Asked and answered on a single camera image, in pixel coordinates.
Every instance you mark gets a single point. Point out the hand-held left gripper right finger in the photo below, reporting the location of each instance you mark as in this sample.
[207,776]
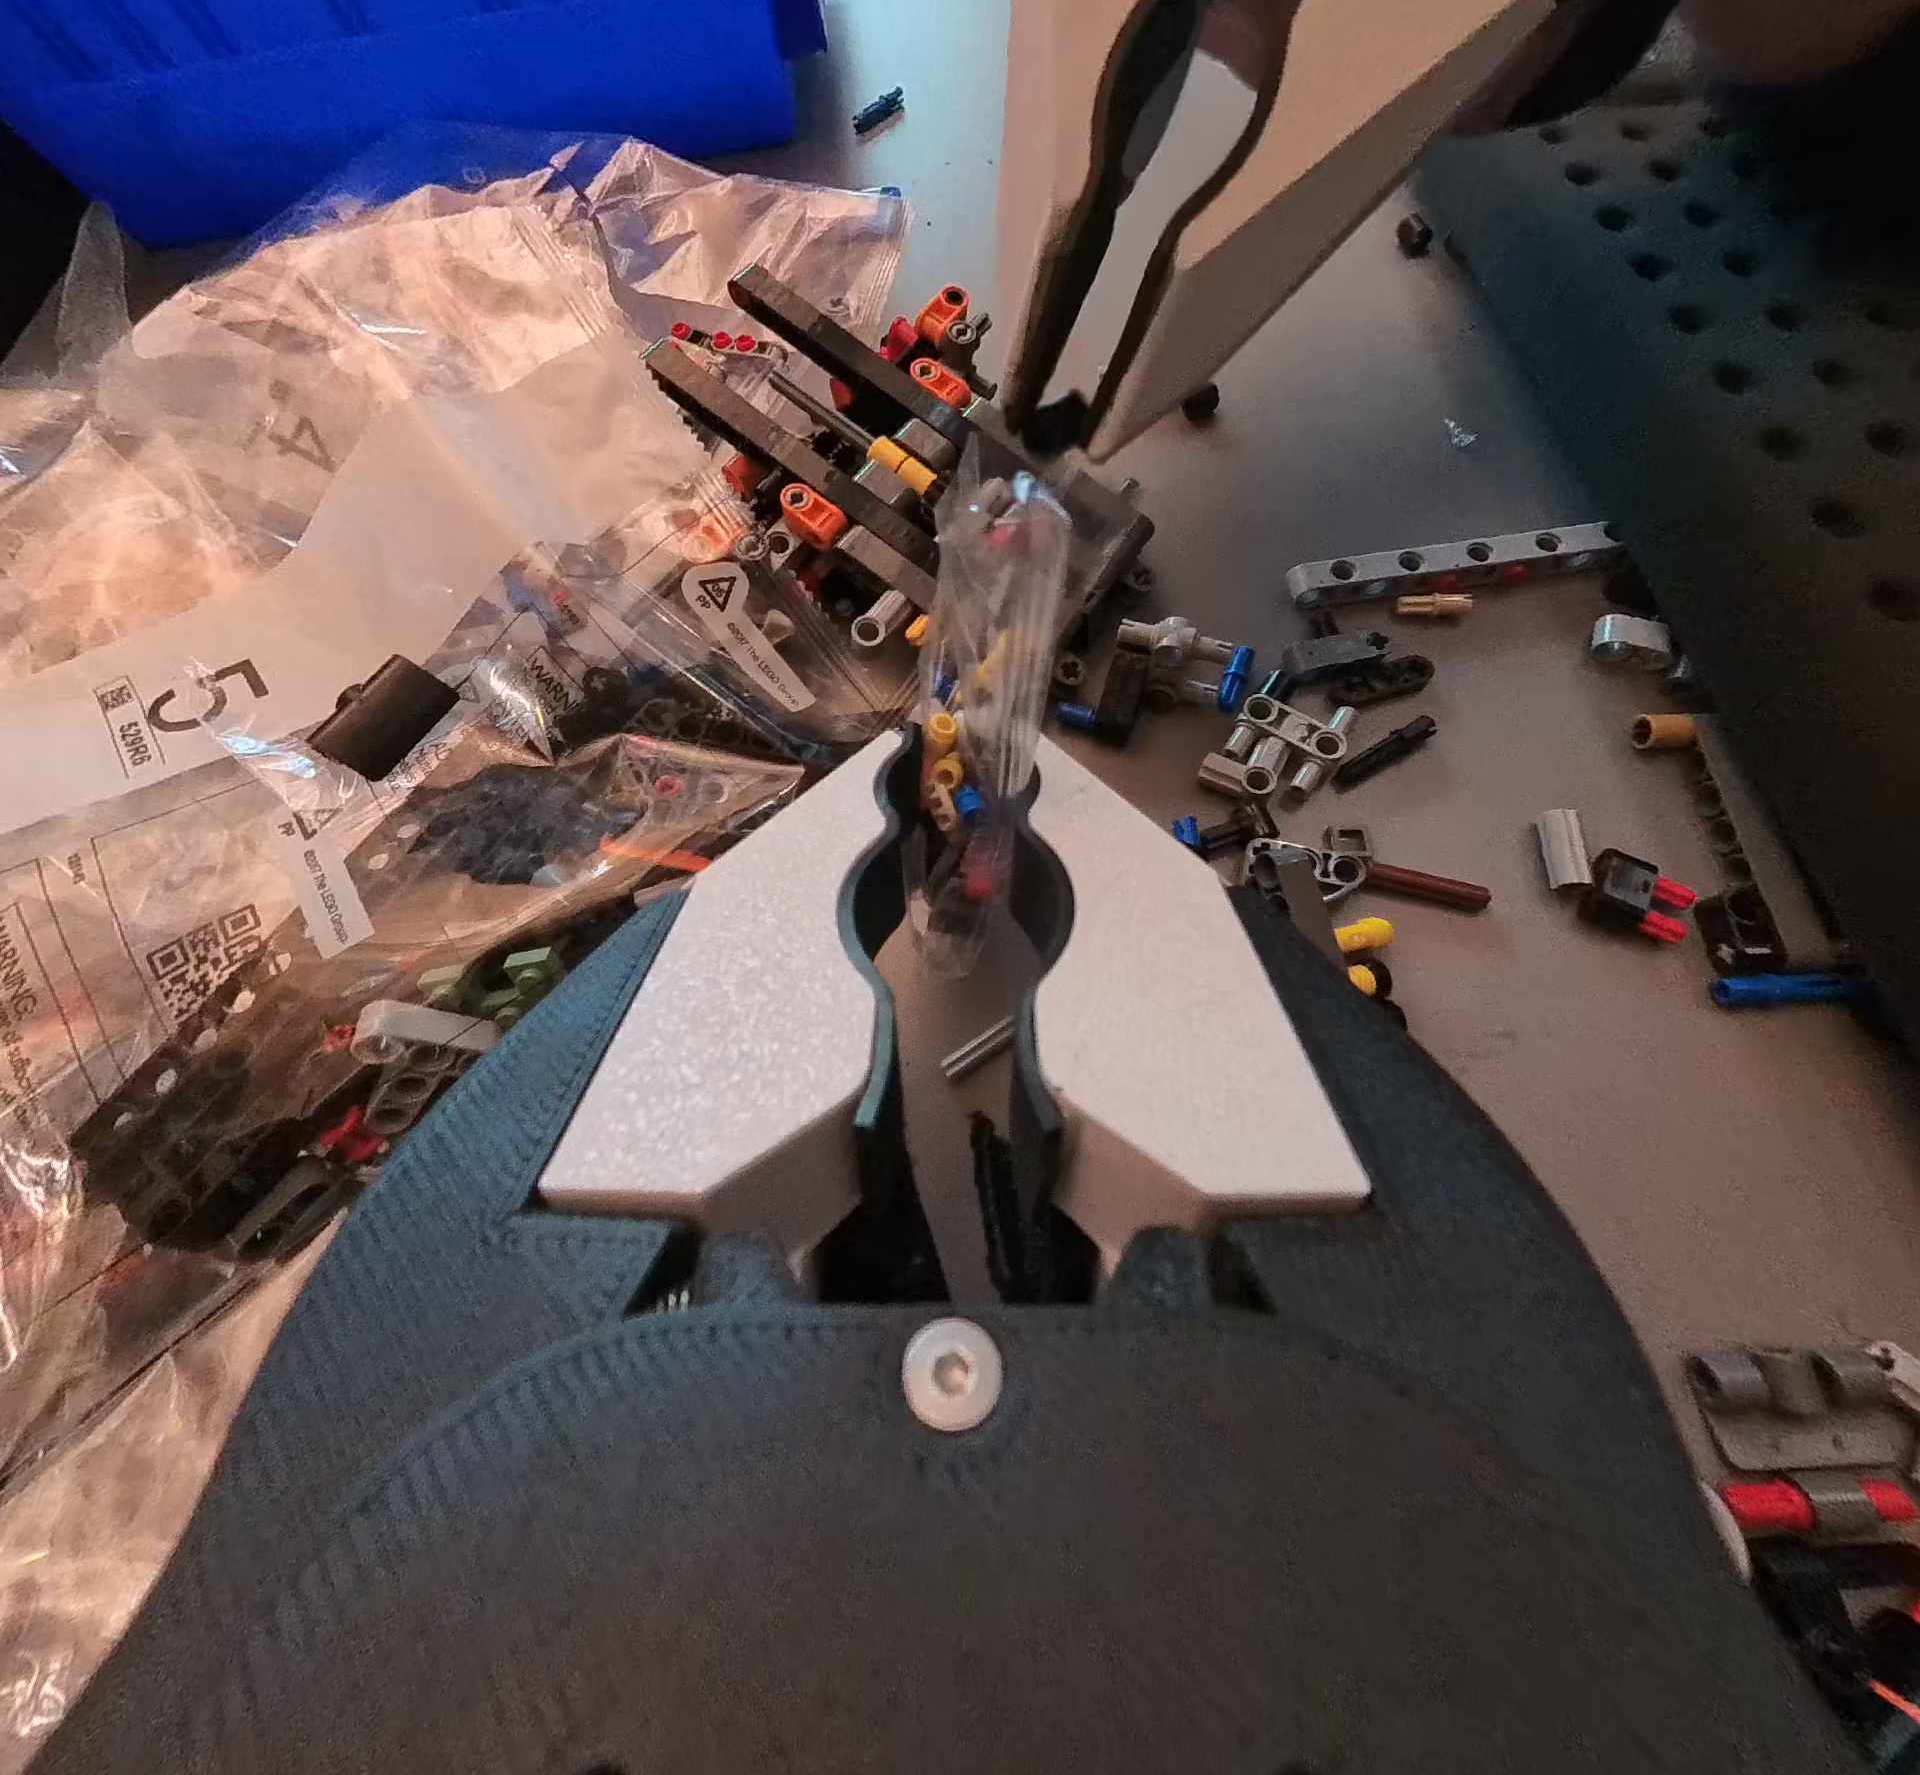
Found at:
[1201,1038]

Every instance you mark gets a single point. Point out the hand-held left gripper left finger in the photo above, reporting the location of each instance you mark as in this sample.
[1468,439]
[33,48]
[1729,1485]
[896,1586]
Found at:
[720,1038]

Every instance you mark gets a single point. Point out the pile of toy bricks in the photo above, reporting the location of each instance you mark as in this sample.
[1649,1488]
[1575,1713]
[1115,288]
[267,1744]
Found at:
[1291,740]

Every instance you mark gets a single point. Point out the small black toy pin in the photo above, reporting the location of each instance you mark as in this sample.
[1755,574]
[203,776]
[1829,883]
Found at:
[1052,423]

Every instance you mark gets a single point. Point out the small clear parts bag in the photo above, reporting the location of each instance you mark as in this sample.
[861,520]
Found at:
[991,606]

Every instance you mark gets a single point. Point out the dark blue toy axle pin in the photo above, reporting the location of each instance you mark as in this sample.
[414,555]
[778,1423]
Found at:
[878,110]

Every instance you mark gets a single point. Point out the black perforated board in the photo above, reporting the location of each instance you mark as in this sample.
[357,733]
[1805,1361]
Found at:
[1724,349]

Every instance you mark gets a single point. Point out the black toy connector piece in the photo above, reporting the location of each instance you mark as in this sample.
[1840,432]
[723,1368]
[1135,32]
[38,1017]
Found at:
[383,719]

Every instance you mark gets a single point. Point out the long grey toy beam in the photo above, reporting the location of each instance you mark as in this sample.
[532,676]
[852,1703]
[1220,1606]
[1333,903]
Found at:
[1454,560]

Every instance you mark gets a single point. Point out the numbered clear parts bag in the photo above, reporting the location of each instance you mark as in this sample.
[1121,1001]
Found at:
[182,755]

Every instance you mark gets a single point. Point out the blue plastic bin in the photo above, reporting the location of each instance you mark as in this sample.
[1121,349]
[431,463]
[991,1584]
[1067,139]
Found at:
[374,5]

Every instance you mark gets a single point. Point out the large clear crumpled bag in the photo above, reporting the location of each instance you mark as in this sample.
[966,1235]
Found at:
[92,1353]

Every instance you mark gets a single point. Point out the white paper bag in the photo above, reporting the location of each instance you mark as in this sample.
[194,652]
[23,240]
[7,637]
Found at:
[59,1623]

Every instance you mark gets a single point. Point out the black toy frame assembly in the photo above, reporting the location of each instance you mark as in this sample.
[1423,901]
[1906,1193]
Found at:
[842,426]

